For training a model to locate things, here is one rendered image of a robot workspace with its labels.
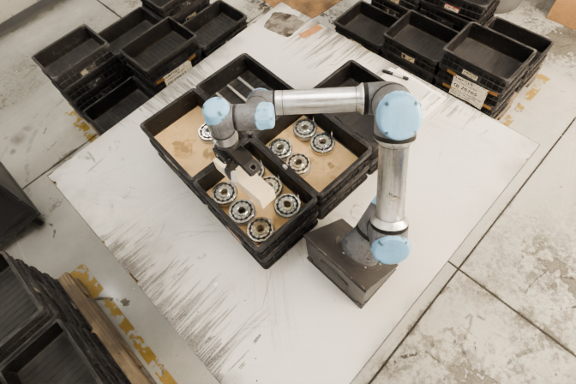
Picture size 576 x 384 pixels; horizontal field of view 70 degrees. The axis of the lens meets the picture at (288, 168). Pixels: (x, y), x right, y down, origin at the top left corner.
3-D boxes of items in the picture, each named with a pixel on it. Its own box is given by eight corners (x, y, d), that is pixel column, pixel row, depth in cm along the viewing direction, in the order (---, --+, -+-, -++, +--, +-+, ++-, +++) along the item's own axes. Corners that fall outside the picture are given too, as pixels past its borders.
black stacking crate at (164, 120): (254, 152, 180) (249, 137, 170) (199, 195, 171) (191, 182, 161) (201, 104, 197) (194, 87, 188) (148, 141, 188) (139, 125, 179)
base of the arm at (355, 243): (382, 257, 154) (397, 237, 150) (368, 272, 141) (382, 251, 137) (350, 232, 159) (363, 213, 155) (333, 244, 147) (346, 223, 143)
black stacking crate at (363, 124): (417, 123, 180) (422, 105, 170) (371, 164, 171) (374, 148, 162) (350, 77, 197) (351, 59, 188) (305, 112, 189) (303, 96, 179)
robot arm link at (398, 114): (401, 241, 140) (414, 81, 117) (411, 270, 127) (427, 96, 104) (365, 242, 141) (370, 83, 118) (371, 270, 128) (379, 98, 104)
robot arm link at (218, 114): (229, 116, 110) (198, 117, 110) (237, 140, 119) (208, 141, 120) (231, 93, 114) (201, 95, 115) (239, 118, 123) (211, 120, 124)
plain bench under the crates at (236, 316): (489, 213, 241) (540, 144, 182) (301, 451, 189) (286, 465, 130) (291, 82, 308) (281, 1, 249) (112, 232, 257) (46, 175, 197)
